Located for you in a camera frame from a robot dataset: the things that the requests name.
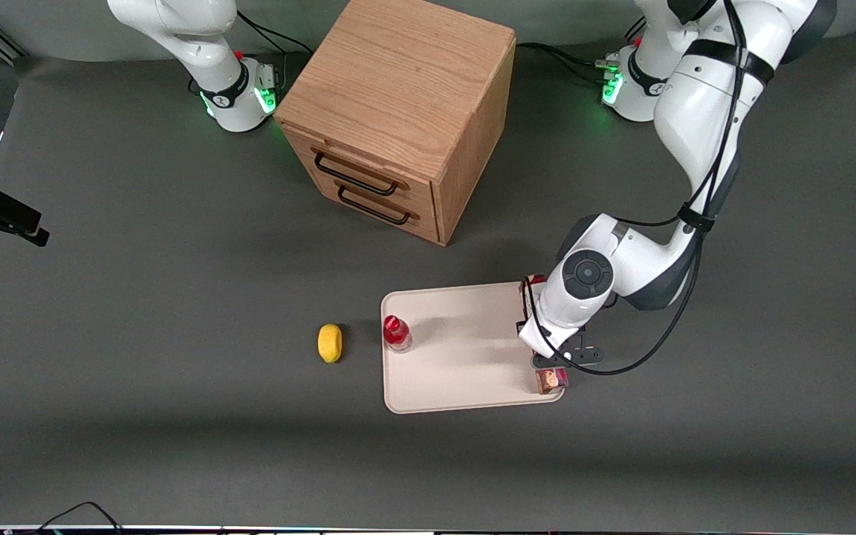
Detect red tartan cookie box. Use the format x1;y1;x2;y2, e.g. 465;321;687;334
520;274;571;395

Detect white rectangular tray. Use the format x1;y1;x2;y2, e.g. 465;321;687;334
380;281;567;415

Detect red capped small bottle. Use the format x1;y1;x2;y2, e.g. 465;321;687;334
383;314;413;354

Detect wooden drawer front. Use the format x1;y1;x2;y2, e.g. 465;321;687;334
282;125;436;216
302;169;441;247

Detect yellow lemon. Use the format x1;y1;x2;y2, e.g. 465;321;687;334
317;322;344;365

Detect wooden drawer cabinet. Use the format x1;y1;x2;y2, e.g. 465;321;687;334
273;0;517;247

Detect dark grey wrist camera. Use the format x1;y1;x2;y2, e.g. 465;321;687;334
531;334;606;372

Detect black drawer handle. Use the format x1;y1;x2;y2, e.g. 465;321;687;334
336;185;411;227
314;152;400;198

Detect black base cable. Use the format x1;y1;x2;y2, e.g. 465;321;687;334
515;41;616;84
237;10;314;56

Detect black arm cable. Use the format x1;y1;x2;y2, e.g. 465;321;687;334
521;0;747;377

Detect thin black cable loop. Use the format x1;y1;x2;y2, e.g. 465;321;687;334
39;501;126;534

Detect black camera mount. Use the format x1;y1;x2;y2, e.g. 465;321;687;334
0;172;51;248

